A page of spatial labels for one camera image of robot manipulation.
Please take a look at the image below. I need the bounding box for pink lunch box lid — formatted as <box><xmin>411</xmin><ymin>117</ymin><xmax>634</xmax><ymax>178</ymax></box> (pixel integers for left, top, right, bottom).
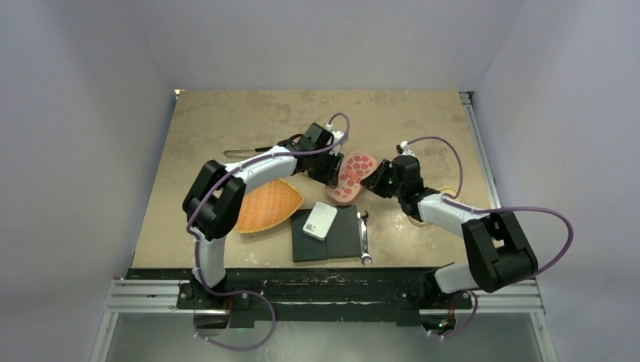
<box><xmin>331</xmin><ymin>151</ymin><xmax>378</xmax><ymax>191</ymax></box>

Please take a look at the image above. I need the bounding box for pink lunch box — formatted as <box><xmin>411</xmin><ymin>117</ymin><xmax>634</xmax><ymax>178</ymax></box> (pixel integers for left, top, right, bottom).
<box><xmin>325</xmin><ymin>184</ymin><xmax>362</xmax><ymax>206</ymax></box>

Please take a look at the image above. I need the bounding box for cream lunch box lid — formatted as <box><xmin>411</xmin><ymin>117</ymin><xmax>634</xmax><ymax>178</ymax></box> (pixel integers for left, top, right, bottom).
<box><xmin>408</xmin><ymin>188</ymin><xmax>466</xmax><ymax>234</ymax></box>

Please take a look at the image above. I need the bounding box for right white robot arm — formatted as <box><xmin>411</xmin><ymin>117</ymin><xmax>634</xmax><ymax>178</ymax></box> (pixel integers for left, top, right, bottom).
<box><xmin>361</xmin><ymin>155</ymin><xmax>538</xmax><ymax>307</ymax></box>

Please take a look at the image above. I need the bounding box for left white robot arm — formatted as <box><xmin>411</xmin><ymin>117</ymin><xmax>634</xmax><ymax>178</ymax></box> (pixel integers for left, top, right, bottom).
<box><xmin>182</xmin><ymin>123</ymin><xmax>349</xmax><ymax>308</ymax></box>

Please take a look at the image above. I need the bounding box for white power bank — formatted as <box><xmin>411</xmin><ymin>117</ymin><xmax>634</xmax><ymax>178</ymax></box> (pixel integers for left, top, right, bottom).
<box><xmin>302</xmin><ymin>201</ymin><xmax>338</xmax><ymax>241</ymax></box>

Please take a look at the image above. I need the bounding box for woven bamboo basket tray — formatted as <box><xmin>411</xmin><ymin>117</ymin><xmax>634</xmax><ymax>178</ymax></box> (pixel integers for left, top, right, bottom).
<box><xmin>235</xmin><ymin>179</ymin><xmax>304</xmax><ymax>234</ymax></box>

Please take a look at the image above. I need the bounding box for right black foam block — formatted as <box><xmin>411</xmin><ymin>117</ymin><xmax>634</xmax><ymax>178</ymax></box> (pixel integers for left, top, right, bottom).
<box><xmin>326</xmin><ymin>205</ymin><xmax>362</xmax><ymax>259</ymax></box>

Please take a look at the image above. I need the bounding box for black foam block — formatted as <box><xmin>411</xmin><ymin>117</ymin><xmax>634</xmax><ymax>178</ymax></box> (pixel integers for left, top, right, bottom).
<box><xmin>326</xmin><ymin>205</ymin><xmax>362</xmax><ymax>259</ymax></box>
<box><xmin>290</xmin><ymin>209</ymin><xmax>328</xmax><ymax>263</ymax></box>

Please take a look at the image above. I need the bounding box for silver open-end wrench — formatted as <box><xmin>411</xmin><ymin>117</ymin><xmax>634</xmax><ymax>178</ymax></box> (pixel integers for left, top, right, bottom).
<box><xmin>358</xmin><ymin>210</ymin><xmax>373</xmax><ymax>266</ymax></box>

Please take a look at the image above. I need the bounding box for left black foam block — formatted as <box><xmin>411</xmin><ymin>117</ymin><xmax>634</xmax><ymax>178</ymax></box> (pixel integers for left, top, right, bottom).
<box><xmin>290</xmin><ymin>209</ymin><xmax>328</xmax><ymax>263</ymax></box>

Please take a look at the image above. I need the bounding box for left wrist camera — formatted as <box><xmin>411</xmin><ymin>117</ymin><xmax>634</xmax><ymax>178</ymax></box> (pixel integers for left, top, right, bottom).
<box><xmin>325</xmin><ymin>123</ymin><xmax>345</xmax><ymax>152</ymax></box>

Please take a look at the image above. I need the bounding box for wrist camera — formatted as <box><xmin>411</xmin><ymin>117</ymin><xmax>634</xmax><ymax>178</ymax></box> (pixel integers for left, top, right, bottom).
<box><xmin>396</xmin><ymin>141</ymin><xmax>416</xmax><ymax>157</ymax></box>
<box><xmin>325</xmin><ymin>123</ymin><xmax>345</xmax><ymax>152</ymax></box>

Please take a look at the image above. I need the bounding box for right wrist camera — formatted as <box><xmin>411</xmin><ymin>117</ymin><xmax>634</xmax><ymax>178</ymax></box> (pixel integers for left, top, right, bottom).
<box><xmin>396</xmin><ymin>141</ymin><xmax>416</xmax><ymax>157</ymax></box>

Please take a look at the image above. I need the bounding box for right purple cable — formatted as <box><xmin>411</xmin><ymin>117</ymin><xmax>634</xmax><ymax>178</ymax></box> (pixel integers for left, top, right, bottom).
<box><xmin>405</xmin><ymin>136</ymin><xmax>575</xmax><ymax>286</ymax></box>

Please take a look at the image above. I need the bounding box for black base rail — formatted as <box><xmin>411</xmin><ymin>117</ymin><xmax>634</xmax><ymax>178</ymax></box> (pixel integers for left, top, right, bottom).
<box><xmin>125</xmin><ymin>267</ymin><xmax>474</xmax><ymax>332</ymax></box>

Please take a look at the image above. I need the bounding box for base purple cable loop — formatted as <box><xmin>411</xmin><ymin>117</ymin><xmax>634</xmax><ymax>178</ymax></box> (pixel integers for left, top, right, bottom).
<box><xmin>192</xmin><ymin>290</ymin><xmax>278</xmax><ymax>351</ymax></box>

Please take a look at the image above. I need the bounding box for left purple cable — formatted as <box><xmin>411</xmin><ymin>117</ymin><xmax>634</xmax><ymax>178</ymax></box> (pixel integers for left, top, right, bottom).
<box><xmin>186</xmin><ymin>112</ymin><xmax>351</xmax><ymax>301</ymax></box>

